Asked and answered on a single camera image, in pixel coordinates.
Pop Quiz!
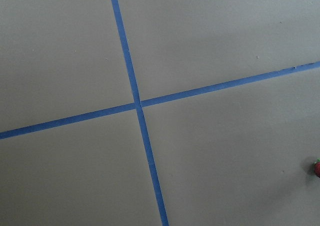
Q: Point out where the red strawberry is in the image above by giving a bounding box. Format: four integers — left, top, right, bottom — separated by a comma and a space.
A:
313, 158, 320, 178

